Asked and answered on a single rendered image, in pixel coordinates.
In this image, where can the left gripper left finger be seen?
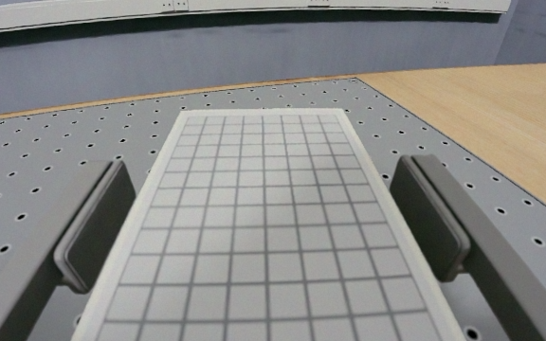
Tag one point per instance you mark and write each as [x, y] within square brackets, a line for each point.
[68, 247]

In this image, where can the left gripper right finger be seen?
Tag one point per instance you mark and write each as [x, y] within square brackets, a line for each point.
[456, 237]

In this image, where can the grey perforated breadboard plate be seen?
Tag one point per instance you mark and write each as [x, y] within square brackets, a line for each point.
[41, 153]

